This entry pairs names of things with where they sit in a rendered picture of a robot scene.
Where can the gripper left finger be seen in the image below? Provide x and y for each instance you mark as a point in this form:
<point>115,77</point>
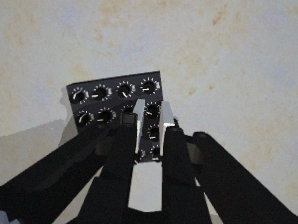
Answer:
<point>39,194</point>

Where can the black knob box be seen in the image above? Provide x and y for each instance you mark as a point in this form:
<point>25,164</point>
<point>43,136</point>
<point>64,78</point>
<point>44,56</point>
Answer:
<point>98,101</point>

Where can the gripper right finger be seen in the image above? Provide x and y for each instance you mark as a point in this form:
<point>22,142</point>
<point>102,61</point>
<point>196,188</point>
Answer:
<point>236,195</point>

